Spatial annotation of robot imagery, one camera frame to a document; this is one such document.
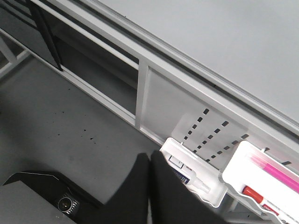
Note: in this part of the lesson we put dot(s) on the white metal stand frame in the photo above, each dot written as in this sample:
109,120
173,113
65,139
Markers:
69,105

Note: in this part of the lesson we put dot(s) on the white whiteboard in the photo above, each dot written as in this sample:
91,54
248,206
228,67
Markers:
250,48

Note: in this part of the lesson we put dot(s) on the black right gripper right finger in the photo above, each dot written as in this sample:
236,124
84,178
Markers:
170,201

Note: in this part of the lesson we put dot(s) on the white perforated metal panel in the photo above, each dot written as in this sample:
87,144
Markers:
209,124

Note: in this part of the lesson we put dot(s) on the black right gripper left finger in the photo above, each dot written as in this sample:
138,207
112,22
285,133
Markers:
129,204

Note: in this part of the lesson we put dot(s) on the red capped marker pen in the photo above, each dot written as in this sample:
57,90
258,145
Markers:
267,205

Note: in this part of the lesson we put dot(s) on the pink marker pen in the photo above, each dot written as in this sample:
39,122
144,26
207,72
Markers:
276,173

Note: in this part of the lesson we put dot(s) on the white plastic tray with glue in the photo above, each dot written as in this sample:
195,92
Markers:
204,171

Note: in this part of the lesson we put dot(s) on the white plastic tray with markers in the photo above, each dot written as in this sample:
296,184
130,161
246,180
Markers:
239,171

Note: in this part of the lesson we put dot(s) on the white glue tube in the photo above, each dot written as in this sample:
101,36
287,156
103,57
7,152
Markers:
185,174

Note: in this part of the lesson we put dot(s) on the white horizontal rail bar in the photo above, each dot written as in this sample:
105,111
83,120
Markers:
88,35

